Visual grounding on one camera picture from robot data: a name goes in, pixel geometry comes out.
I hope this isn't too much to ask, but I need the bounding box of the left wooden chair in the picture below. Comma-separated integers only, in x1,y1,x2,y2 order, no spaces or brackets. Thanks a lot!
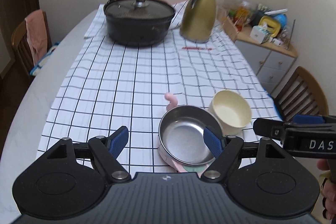
11,11,52,78

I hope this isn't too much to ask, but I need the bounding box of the orange juice bottle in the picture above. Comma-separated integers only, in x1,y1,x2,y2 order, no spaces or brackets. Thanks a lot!
233,1,251,32

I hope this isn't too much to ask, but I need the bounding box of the wooden chair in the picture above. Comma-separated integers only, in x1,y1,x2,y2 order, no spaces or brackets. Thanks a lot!
273,66,329,122
11,11,52,78

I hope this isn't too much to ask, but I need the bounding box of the cream yellow bowl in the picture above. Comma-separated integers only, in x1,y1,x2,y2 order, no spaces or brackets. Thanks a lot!
208,90,252,136

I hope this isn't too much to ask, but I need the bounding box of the black cooking pot with lid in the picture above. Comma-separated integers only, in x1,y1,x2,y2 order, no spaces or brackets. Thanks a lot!
103,0,175,47

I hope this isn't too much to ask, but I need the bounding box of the gold thermos jug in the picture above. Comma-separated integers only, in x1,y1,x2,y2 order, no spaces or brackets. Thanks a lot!
180,0,217,43

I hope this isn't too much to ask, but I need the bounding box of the blue striped cloth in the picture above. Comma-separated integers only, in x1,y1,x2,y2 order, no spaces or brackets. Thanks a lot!
30,42,60,77

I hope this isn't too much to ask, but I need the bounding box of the pink towel on chair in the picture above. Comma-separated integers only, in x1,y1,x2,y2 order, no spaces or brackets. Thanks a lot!
25,10,48,65

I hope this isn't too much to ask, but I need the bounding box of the yellow container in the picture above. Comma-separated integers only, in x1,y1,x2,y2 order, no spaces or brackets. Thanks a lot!
259,15,281,38

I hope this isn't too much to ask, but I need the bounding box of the white checked tablecloth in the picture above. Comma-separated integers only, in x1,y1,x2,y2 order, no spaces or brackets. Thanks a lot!
37,2,278,174

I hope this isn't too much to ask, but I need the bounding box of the grey corner cabinet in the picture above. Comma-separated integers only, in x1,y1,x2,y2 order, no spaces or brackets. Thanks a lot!
230,27,298,94

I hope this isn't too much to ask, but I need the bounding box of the clear glass dome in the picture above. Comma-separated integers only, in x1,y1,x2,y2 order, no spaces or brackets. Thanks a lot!
222,0,244,18

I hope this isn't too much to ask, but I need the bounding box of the person's right hand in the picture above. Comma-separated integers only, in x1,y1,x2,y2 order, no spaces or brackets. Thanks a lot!
317,159,336,223

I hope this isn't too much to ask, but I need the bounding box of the right wooden chair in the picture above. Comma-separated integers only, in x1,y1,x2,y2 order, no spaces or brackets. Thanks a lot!
273,66,329,122

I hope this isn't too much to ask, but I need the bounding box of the white tissue box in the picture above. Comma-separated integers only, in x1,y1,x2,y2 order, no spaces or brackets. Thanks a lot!
249,24,270,44

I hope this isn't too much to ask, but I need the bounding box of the red pen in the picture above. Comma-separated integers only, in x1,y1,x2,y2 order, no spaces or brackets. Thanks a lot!
182,47,213,51

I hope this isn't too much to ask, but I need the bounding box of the pink bowl with steel insert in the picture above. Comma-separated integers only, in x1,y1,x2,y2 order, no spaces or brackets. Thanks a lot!
158,93,223,176

